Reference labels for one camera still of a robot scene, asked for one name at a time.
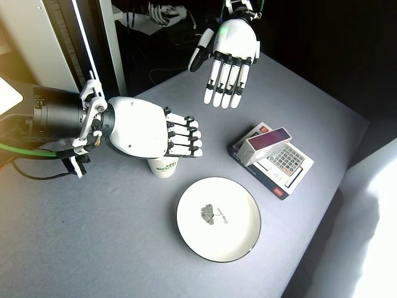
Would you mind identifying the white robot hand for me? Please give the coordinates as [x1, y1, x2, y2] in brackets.
[188, 17, 261, 109]
[105, 96, 205, 160]

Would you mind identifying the white paper cup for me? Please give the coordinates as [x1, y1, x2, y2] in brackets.
[146, 156, 181, 179]

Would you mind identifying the maroon and white box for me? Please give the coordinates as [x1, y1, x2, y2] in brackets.
[237, 127, 293, 168]

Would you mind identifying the white plate with dark rim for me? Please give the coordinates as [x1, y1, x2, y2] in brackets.
[176, 176, 262, 264]

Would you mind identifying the white calculator box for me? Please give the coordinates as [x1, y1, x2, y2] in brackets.
[228, 121, 315, 201]

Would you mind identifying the white board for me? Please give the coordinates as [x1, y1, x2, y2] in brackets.
[119, 12, 166, 37]

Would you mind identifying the grey table cloth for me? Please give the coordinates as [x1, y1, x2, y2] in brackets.
[0, 51, 372, 298]

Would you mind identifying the white cabinet with black strip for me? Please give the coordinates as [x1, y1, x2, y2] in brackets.
[0, 0, 108, 97]

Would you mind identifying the white metal post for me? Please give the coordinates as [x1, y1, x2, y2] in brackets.
[98, 0, 128, 97]

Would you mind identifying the black cable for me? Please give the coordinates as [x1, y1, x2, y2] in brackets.
[11, 160, 76, 181]

